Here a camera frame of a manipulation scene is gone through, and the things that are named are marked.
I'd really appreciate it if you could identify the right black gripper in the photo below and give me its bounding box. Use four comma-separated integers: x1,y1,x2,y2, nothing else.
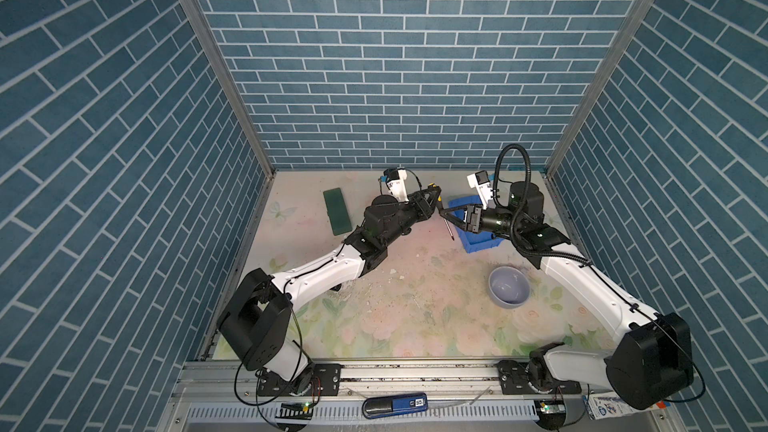
442,203,524,238

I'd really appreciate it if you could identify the white printed package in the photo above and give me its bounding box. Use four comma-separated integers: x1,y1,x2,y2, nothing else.
583,392,670,420

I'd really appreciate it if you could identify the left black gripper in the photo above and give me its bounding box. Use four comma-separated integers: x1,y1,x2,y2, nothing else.
378,185,440,250

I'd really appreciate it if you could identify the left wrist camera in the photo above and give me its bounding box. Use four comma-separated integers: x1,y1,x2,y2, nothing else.
380,167,409,202

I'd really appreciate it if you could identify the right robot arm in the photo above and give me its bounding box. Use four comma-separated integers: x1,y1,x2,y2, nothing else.
439,182,696,409

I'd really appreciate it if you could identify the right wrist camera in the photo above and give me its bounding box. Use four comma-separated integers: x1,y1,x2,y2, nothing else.
467,170,494,209

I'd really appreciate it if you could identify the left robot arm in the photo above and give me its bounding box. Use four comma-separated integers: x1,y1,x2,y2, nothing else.
217,184,441,392

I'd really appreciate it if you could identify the green sponge pad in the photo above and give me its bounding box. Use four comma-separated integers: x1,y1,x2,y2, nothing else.
323,188,352,236

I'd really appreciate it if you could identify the black yellow screwdriver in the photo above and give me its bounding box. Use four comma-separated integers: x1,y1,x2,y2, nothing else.
436,194,455,241

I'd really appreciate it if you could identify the blue plastic bin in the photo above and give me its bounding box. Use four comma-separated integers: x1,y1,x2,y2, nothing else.
448,195,502,254

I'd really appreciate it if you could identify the blue black handheld device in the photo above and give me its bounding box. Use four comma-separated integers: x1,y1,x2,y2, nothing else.
362,393,429,420

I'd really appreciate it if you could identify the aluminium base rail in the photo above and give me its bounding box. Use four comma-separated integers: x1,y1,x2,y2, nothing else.
157,357,685,432

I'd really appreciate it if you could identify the right aluminium corner post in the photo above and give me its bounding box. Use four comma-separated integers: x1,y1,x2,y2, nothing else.
544,0,655,179

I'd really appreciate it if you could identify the grey bowl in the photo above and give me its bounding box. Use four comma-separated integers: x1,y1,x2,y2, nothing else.
488,266,531,309

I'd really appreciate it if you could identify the aluminium corner post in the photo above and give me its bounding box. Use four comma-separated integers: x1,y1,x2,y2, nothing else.
544,0,655,179
178,0,275,180

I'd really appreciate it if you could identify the left aluminium corner post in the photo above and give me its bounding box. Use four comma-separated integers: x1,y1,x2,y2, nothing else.
178,0,275,180

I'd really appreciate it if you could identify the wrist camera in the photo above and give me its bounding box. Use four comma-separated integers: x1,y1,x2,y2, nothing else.
467,170,494,209
380,167,409,202

